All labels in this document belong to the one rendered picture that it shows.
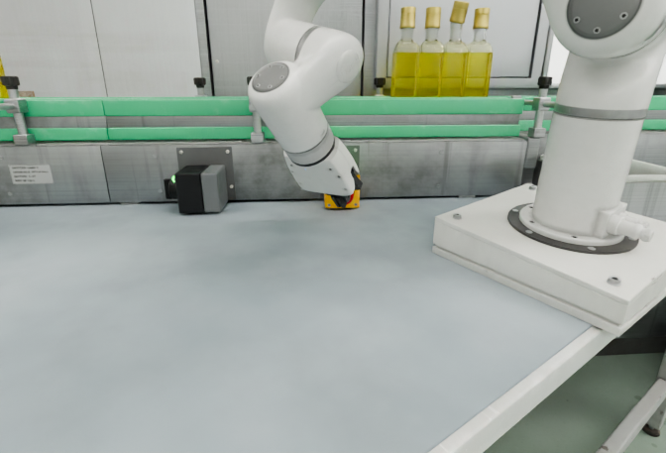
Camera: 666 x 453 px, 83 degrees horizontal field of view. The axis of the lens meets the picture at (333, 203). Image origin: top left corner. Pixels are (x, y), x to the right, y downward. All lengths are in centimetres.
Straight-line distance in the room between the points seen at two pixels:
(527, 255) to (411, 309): 16
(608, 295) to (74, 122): 93
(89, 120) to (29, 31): 393
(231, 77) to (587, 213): 89
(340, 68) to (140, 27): 395
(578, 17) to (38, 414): 58
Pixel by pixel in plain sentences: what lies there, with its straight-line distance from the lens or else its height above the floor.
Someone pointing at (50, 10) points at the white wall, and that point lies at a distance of 474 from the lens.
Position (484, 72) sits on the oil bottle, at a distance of 101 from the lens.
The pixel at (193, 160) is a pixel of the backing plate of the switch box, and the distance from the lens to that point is 84.
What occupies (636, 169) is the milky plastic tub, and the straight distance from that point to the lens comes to 102.
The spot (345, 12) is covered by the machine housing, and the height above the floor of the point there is 118.
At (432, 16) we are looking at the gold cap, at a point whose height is 114.
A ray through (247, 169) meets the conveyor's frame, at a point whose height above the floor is 82.
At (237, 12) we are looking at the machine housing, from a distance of 113.
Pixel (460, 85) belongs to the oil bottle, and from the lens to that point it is 99.
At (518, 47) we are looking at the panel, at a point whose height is 109.
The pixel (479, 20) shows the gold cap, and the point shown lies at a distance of 103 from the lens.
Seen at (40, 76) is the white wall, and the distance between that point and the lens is 481.
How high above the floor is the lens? 100
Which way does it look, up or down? 18 degrees down
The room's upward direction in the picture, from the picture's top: straight up
